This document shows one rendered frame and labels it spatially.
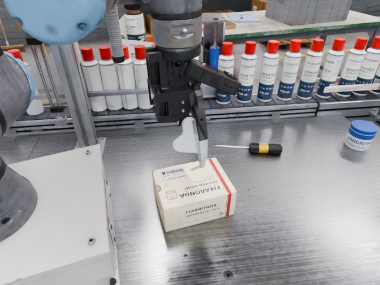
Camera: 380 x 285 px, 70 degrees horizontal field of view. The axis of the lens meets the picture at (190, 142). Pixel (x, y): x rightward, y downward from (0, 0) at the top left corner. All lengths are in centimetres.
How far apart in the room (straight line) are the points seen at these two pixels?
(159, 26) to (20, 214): 38
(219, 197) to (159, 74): 28
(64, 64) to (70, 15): 49
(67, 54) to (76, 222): 40
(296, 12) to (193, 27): 213
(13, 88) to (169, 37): 30
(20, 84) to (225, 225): 49
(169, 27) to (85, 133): 52
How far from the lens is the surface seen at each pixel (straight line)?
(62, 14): 28
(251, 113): 98
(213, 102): 98
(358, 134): 93
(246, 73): 94
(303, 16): 259
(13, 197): 55
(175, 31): 41
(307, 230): 67
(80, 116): 82
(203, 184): 61
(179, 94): 44
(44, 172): 64
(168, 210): 57
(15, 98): 57
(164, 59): 44
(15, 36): 551
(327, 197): 76
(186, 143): 46
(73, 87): 77
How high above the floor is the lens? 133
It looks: 36 degrees down
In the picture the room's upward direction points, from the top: straight up
